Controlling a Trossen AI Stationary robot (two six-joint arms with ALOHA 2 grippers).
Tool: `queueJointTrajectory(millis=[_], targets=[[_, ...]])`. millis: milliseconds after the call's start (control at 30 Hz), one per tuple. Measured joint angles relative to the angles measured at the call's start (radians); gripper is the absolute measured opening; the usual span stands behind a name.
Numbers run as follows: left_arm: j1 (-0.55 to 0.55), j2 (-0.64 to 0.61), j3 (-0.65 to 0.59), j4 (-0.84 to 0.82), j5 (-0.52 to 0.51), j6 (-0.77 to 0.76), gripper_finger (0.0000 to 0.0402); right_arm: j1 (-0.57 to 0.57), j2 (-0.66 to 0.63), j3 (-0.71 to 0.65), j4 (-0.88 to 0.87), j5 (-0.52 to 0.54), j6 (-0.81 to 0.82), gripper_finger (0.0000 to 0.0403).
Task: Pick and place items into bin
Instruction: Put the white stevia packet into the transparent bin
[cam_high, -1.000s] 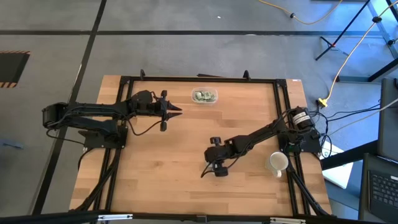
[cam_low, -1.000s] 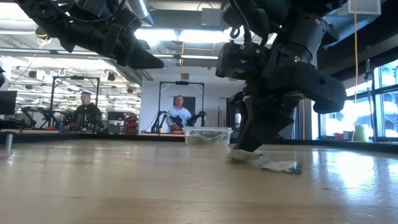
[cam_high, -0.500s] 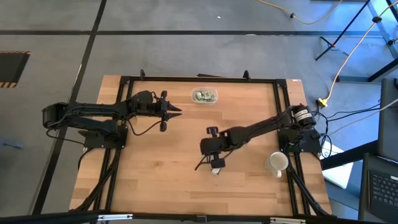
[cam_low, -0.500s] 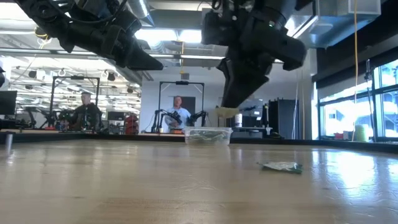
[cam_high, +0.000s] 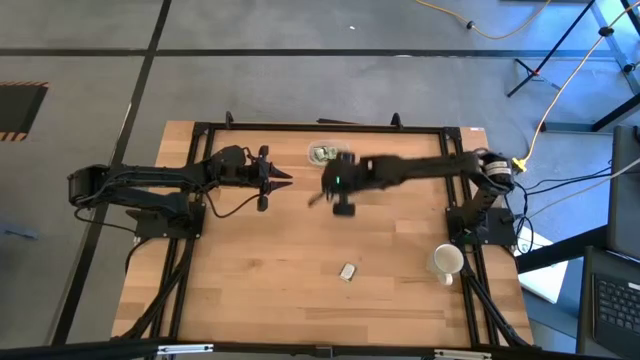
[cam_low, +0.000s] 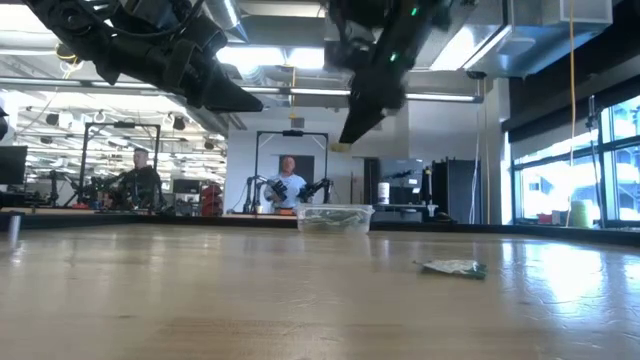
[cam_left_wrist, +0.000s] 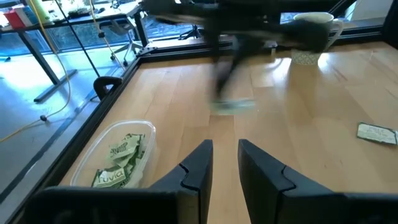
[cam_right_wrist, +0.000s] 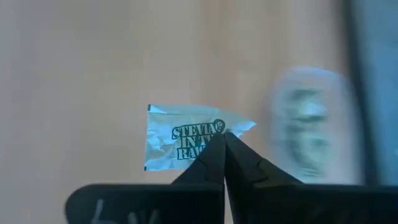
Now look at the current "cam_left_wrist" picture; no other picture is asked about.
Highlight black aluminium rig frame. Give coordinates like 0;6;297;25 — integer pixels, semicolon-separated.
0;0;398;224

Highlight black frame hook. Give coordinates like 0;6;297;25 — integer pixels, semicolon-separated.
93;76;123;101

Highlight black legged desk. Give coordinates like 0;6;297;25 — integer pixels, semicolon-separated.
0;0;150;103

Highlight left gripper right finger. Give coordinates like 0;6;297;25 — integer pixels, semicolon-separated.
238;139;346;224

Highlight office chair base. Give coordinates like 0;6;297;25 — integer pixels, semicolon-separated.
178;24;202;40

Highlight grey office chair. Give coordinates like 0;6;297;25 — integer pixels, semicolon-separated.
99;18;150;67

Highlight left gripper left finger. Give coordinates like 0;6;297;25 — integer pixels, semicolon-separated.
150;139;214;224

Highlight clear plastic bin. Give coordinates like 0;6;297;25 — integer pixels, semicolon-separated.
70;119;157;189

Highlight yellow-green cylinder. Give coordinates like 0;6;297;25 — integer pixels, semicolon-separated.
26;0;52;24

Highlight yellow extension cable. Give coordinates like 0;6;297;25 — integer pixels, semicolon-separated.
0;0;72;144
88;0;127;71

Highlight white books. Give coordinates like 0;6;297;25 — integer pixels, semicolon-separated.
15;4;40;27

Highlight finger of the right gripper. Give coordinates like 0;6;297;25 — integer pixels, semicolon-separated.
224;58;242;95
212;62;231;99

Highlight red box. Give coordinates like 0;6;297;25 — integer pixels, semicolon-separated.
2;9;27;30

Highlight thin black stand pole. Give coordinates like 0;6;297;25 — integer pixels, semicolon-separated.
54;0;101;78

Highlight white ceramic mug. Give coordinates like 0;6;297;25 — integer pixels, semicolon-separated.
290;11;345;66

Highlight green white sweetener packet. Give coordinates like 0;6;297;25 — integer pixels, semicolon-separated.
210;98;257;116
108;133;141;161
356;121;398;146
91;167;128;189
124;133;147;187

